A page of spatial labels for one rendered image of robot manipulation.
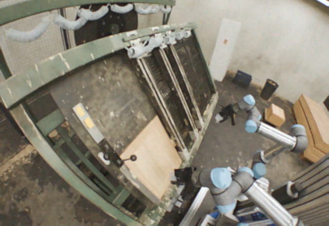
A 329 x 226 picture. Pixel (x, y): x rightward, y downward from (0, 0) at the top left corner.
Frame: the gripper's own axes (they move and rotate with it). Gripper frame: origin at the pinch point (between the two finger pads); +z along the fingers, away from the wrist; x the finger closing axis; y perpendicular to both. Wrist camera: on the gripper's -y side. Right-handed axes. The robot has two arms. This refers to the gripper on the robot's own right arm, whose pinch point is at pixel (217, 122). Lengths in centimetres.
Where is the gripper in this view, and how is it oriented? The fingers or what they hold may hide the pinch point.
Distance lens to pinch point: 114.1
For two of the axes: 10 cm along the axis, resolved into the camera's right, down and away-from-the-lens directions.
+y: -6.5, -7.6, 0.7
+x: -5.9, 4.3, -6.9
